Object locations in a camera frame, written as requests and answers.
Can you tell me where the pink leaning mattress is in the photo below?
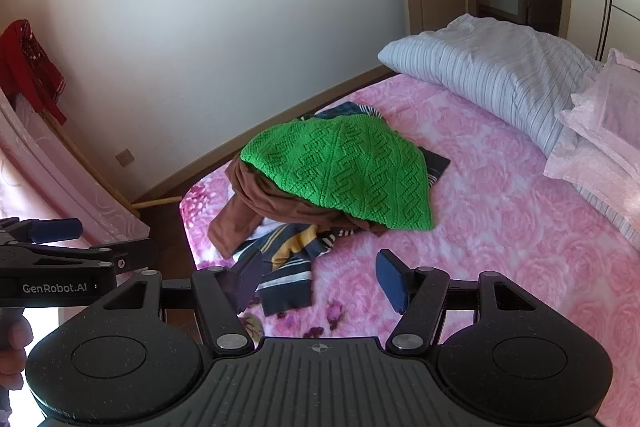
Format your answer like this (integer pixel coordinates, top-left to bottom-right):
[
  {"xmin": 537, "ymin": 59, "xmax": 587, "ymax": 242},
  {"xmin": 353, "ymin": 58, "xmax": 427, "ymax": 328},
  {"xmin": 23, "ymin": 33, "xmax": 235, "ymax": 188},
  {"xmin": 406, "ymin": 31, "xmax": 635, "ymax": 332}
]
[{"xmin": 0, "ymin": 92, "xmax": 152, "ymax": 249}]

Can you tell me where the dark navy garment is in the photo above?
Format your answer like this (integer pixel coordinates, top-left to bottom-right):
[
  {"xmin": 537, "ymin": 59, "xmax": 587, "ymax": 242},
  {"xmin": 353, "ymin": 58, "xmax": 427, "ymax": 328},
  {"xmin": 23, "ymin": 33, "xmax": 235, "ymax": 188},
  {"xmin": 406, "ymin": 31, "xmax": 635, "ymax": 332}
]
[{"xmin": 419, "ymin": 147, "xmax": 452, "ymax": 188}]

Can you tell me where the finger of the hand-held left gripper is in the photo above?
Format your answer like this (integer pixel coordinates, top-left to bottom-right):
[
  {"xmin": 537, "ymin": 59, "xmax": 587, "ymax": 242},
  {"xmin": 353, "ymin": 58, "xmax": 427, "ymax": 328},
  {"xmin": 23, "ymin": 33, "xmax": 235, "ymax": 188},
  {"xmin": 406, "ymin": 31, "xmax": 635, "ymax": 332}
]
[
  {"xmin": 0, "ymin": 217, "xmax": 83, "ymax": 244},
  {"xmin": 0, "ymin": 238, "xmax": 157, "ymax": 274}
]

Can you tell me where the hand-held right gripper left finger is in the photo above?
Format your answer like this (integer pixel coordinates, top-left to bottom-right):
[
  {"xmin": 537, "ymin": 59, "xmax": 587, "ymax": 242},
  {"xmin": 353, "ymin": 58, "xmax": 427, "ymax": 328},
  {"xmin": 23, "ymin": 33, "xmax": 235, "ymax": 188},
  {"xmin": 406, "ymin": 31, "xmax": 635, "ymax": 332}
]
[{"xmin": 92, "ymin": 249, "xmax": 264, "ymax": 355}]

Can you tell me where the navy striped garment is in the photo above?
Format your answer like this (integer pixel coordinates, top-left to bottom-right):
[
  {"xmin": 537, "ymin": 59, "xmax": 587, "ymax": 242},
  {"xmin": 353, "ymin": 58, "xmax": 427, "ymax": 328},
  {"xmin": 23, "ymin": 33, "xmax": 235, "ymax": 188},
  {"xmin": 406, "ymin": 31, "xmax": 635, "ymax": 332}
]
[{"xmin": 232, "ymin": 224, "xmax": 362, "ymax": 317}]

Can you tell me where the red hanging garment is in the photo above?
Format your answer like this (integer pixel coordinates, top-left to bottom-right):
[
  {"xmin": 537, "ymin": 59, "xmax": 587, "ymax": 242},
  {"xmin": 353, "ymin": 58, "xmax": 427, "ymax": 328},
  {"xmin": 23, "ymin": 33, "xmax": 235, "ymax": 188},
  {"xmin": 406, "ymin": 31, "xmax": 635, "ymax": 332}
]
[{"xmin": 0, "ymin": 19, "xmax": 68, "ymax": 126}]

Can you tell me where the grey striped pillow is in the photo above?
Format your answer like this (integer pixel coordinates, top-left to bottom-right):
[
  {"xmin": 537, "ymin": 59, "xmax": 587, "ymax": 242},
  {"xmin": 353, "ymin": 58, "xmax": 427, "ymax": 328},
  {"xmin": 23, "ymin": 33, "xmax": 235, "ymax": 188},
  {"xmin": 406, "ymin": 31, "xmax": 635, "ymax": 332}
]
[{"xmin": 575, "ymin": 186, "xmax": 640, "ymax": 253}]

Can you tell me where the brown garment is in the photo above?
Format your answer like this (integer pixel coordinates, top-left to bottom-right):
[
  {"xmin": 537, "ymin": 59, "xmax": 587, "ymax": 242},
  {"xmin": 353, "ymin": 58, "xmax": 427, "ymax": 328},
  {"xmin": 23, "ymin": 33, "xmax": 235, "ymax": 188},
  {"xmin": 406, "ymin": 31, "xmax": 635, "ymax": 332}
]
[{"xmin": 207, "ymin": 159, "xmax": 386, "ymax": 258}]

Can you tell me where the blue plaid garment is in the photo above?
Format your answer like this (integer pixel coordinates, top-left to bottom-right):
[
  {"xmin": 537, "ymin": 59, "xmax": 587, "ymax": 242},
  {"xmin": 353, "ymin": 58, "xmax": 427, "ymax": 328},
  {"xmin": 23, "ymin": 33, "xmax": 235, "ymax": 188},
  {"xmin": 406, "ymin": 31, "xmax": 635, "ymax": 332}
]
[{"xmin": 302, "ymin": 102, "xmax": 387, "ymax": 124}]

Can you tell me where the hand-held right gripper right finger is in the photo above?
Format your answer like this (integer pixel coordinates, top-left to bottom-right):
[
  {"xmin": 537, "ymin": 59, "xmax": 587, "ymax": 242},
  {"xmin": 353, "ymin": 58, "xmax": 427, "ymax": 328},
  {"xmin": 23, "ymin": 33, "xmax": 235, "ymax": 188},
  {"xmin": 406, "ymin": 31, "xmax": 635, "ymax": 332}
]
[{"xmin": 376, "ymin": 249, "xmax": 556, "ymax": 355}]

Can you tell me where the pink floral blanket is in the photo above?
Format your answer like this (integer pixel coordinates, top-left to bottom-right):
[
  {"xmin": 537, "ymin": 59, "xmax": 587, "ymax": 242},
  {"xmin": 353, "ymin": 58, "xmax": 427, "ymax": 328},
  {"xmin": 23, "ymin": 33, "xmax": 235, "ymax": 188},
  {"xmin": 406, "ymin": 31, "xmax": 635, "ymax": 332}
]
[{"xmin": 180, "ymin": 72, "xmax": 640, "ymax": 427}]

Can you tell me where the person's left hand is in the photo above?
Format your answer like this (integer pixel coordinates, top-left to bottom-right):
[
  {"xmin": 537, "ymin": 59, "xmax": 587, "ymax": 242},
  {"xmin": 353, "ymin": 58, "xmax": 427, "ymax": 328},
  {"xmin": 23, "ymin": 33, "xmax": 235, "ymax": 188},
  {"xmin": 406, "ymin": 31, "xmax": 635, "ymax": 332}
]
[{"xmin": 0, "ymin": 307, "xmax": 33, "ymax": 390}]

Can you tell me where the wooden stick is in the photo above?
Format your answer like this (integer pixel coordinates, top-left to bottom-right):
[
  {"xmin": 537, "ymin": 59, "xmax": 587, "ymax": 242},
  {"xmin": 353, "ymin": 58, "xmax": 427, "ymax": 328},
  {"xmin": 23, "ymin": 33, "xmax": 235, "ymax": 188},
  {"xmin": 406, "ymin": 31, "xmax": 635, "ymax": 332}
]
[{"xmin": 131, "ymin": 196, "xmax": 182, "ymax": 210}]

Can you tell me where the green knitted sweater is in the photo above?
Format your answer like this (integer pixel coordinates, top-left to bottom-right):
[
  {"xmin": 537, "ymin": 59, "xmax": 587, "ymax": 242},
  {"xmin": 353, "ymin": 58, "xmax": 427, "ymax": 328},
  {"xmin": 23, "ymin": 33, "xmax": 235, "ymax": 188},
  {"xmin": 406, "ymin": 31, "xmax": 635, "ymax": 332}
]
[{"xmin": 240, "ymin": 114, "xmax": 433, "ymax": 230}]

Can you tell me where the pink pillow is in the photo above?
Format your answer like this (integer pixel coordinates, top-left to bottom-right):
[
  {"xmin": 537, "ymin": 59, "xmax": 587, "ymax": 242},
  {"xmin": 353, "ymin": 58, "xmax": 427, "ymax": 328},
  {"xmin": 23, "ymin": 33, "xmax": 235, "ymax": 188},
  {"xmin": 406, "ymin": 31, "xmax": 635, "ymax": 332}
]
[
  {"xmin": 542, "ymin": 77, "xmax": 640, "ymax": 210},
  {"xmin": 597, "ymin": 48, "xmax": 640, "ymax": 108}
]

